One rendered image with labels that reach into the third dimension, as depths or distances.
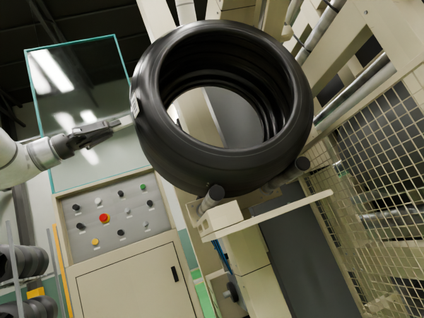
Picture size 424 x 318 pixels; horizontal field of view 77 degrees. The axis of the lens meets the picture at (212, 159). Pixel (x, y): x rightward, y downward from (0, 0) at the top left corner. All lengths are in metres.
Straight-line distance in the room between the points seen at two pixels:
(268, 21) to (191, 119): 0.51
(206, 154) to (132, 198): 0.87
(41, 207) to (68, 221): 9.86
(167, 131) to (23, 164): 0.40
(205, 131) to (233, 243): 0.49
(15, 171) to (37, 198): 10.69
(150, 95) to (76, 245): 0.99
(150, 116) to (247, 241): 0.63
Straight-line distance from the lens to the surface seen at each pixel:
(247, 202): 1.11
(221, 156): 0.72
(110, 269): 1.46
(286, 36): 1.36
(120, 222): 1.52
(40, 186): 11.62
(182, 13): 2.03
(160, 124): 0.75
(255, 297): 1.13
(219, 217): 0.72
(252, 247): 1.12
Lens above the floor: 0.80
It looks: 15 degrees up
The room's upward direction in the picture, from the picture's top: 21 degrees counter-clockwise
